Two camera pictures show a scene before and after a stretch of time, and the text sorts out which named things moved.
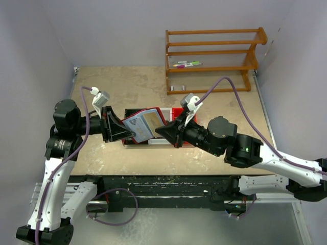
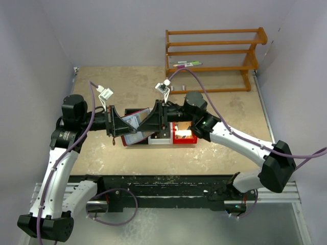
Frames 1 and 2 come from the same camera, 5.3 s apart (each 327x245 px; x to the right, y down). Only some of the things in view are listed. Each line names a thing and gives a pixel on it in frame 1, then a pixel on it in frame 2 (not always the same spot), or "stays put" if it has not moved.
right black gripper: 174,131 → 156,121
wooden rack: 252,62 stays put
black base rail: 142,192 stays put
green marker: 191,62 stays put
